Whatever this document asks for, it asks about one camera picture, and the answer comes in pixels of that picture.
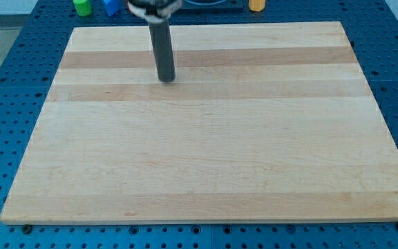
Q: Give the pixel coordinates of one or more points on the blue block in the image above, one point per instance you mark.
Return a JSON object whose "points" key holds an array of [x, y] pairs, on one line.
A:
{"points": [[112, 6]]}

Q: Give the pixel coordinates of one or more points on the green block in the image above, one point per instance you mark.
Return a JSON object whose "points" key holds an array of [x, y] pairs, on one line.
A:
{"points": [[83, 7]]}

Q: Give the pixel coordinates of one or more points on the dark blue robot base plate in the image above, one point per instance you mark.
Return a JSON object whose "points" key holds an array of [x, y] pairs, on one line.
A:
{"points": [[212, 5]]}

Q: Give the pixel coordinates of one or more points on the large wooden board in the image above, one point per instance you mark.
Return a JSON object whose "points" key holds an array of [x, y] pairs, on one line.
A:
{"points": [[264, 123]]}

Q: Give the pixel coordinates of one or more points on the dark grey cylindrical pointer rod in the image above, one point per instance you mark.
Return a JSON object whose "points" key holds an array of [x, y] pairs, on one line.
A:
{"points": [[163, 51]]}

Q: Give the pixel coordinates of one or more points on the yellow block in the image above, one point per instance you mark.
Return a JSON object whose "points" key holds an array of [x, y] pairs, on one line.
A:
{"points": [[256, 5]]}

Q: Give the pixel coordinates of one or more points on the robot arm flange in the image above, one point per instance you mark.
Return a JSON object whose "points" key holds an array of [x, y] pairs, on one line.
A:
{"points": [[154, 11]]}

